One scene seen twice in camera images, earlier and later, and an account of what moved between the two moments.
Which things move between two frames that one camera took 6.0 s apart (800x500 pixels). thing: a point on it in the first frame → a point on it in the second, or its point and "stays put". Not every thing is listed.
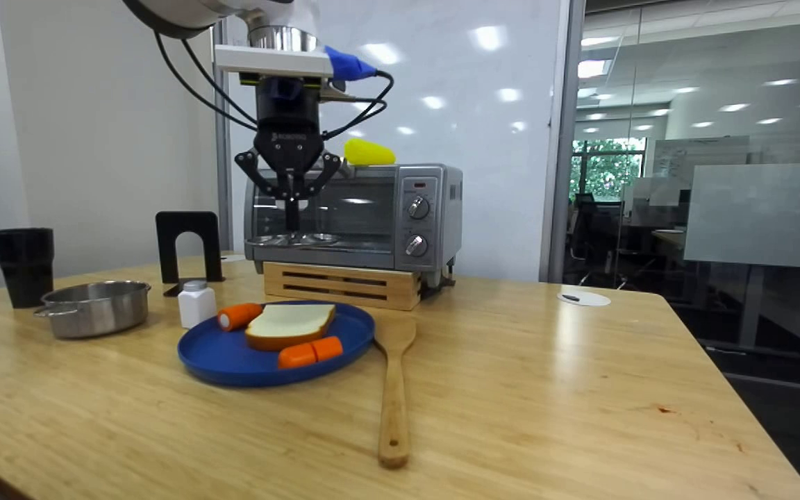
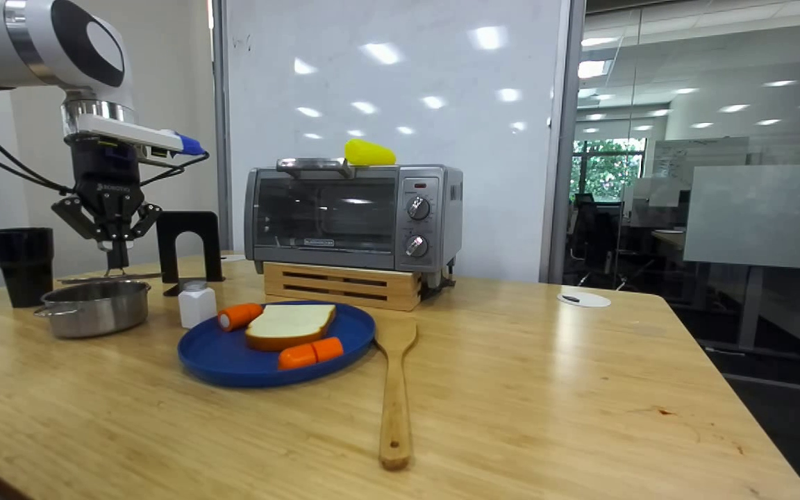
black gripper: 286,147 → 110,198
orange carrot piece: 292,356 stays put
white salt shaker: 194,305 stays put
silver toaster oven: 365,216 stays put
